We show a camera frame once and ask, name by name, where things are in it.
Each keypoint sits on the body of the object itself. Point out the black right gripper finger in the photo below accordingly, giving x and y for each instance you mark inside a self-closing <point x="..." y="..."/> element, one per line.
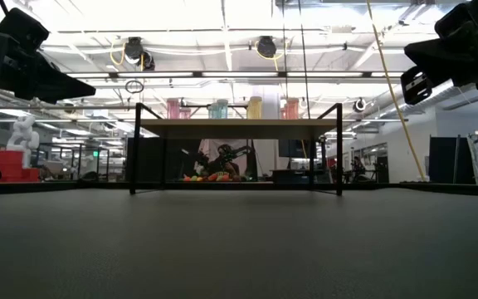
<point x="446" y="58"/>
<point x="415" y="89"/>

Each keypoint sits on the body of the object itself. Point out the black aluminium table frame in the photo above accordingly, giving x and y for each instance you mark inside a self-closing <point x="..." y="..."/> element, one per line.
<point x="56" y="187"/>

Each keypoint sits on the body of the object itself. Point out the black partition panel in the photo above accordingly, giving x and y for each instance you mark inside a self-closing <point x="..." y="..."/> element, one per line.
<point x="446" y="160"/>

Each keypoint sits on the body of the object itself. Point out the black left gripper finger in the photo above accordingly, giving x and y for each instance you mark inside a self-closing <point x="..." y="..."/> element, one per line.
<point x="56" y="85"/>

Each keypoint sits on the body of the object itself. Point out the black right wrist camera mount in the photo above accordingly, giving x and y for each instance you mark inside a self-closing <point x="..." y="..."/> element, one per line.
<point x="459" y="21"/>

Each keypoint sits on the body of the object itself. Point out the wooden shelf black metal legs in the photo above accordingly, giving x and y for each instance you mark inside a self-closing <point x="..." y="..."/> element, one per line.
<point x="239" y="128"/>

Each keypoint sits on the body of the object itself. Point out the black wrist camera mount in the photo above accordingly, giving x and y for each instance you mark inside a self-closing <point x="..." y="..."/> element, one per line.
<point x="23" y="29"/>
<point x="459" y="21"/>

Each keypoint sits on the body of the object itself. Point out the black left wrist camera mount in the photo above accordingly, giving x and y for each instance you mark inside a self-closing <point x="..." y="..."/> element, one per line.
<point x="23" y="29"/>

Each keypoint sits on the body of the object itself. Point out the white pillar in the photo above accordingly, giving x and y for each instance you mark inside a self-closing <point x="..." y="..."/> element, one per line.
<point x="270" y="145"/>

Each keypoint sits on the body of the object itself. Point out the red box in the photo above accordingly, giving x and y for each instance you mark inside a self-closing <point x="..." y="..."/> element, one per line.
<point x="11" y="166"/>

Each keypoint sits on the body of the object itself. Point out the colourful toys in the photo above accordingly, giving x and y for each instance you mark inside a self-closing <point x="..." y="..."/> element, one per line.
<point x="208" y="177"/>

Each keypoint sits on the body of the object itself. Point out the person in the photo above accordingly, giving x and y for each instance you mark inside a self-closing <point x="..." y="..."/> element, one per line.
<point x="224" y="162"/>

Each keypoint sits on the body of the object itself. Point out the silver ventilation duct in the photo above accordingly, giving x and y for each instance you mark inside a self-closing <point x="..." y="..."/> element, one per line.
<point x="471" y="97"/>

